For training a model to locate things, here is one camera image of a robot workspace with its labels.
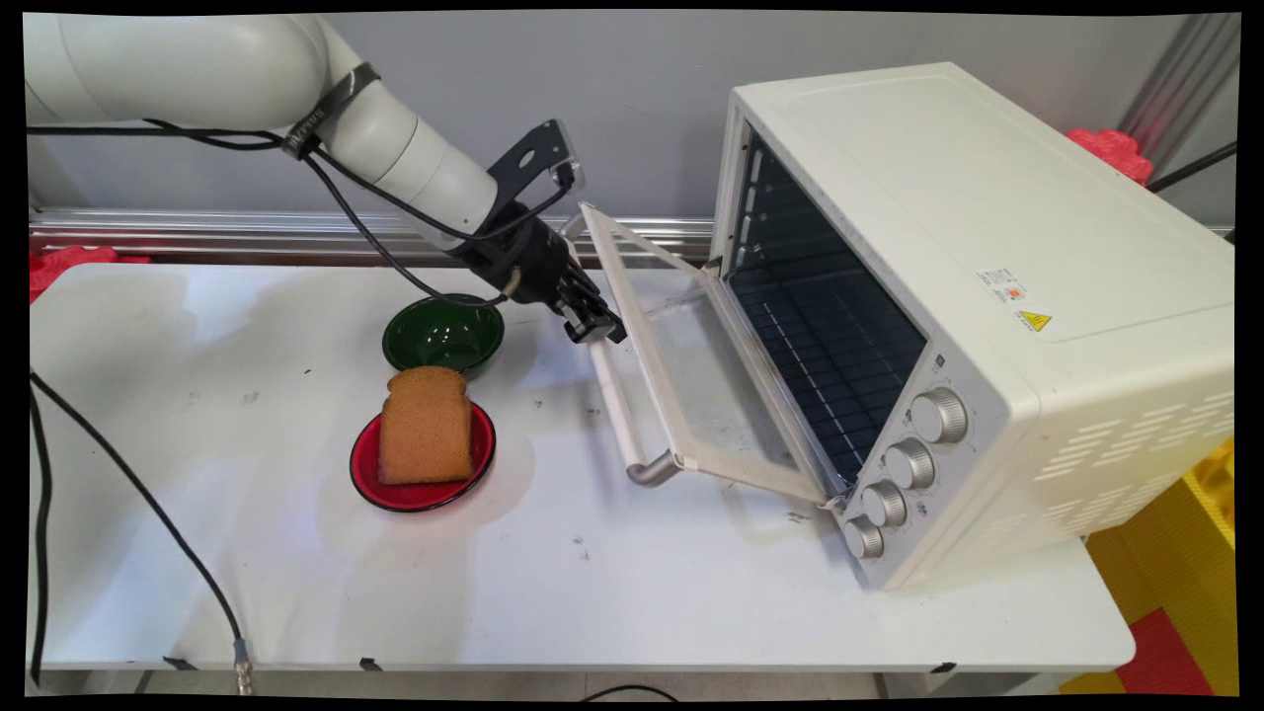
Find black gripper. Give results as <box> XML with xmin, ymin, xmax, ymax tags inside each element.
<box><xmin>459</xmin><ymin>202</ymin><xmax>628</xmax><ymax>345</ymax></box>

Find glass oven door with handle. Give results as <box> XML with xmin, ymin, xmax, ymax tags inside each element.
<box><xmin>563</xmin><ymin>202</ymin><xmax>850</xmax><ymax>510</ymax></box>

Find dark green bowl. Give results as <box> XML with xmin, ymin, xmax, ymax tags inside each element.
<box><xmin>382</xmin><ymin>294</ymin><xmax>506</xmax><ymax>381</ymax></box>

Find brown toast slice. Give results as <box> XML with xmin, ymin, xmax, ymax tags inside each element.
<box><xmin>378</xmin><ymin>366</ymin><xmax>475</xmax><ymax>486</ymax></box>

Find red plate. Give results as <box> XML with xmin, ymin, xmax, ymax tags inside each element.
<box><xmin>350</xmin><ymin>400</ymin><xmax>497</xmax><ymax>513</ymax></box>

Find silver oven knob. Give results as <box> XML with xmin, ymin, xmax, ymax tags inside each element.
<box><xmin>884</xmin><ymin>438</ymin><xmax>936</xmax><ymax>490</ymax></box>
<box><xmin>843</xmin><ymin>515</ymin><xmax>886</xmax><ymax>560</ymax></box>
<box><xmin>861</xmin><ymin>481</ymin><xmax>908</xmax><ymax>527</ymax></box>
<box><xmin>910</xmin><ymin>387</ymin><xmax>969</xmax><ymax>444</ymax></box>

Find white toaster oven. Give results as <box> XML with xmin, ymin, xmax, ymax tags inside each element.
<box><xmin>706</xmin><ymin>62</ymin><xmax>1235</xmax><ymax>592</ymax></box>

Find yellow foam mat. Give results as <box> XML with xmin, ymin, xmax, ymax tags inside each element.
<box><xmin>1062</xmin><ymin>439</ymin><xmax>1237</xmax><ymax>697</ymax></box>

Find red foam mat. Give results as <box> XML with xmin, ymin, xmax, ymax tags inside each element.
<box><xmin>1116</xmin><ymin>609</ymin><xmax>1214</xmax><ymax>697</ymax></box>

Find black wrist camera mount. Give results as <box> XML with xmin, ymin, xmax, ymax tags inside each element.
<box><xmin>487</xmin><ymin>118</ymin><xmax>586</xmax><ymax>213</ymax></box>

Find black camera cable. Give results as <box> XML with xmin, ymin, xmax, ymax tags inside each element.
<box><xmin>143</xmin><ymin>118</ymin><xmax>579</xmax><ymax>244</ymax></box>

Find metal oven wire rack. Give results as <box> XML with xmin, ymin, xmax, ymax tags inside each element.
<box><xmin>731</xmin><ymin>262</ymin><xmax>927</xmax><ymax>485</ymax></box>

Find black arm strap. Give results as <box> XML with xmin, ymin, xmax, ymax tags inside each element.
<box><xmin>281</xmin><ymin>62</ymin><xmax>381</xmax><ymax>159</ymax></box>

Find black floor cable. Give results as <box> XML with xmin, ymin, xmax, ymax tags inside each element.
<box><xmin>578</xmin><ymin>684</ymin><xmax>682</xmax><ymax>704</ymax></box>

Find aluminium frame rail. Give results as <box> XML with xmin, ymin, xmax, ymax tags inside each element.
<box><xmin>30</xmin><ymin>207</ymin><xmax>714</xmax><ymax>266</ymax></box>

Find black cable with metal connector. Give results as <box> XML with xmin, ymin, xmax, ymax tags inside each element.
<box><xmin>30</xmin><ymin>370</ymin><xmax>255</xmax><ymax>694</ymax></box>

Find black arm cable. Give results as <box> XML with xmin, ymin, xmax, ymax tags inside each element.
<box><xmin>25</xmin><ymin>118</ymin><xmax>510</xmax><ymax>309</ymax></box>

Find red plastic bracket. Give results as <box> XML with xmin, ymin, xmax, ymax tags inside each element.
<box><xmin>1066</xmin><ymin>128</ymin><xmax>1154</xmax><ymax>187</ymax></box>
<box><xmin>30</xmin><ymin>247</ymin><xmax>151</xmax><ymax>302</ymax></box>

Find black hanging cable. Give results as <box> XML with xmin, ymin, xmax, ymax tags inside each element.
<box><xmin>28</xmin><ymin>388</ymin><xmax>52</xmax><ymax>684</ymax></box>

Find thin black cable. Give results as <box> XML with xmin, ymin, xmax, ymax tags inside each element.
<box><xmin>1145</xmin><ymin>143</ymin><xmax>1237</xmax><ymax>195</ymax></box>

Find aluminium frame post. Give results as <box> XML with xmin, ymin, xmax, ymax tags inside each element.
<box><xmin>1116</xmin><ymin>15</ymin><xmax>1240</xmax><ymax>179</ymax></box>

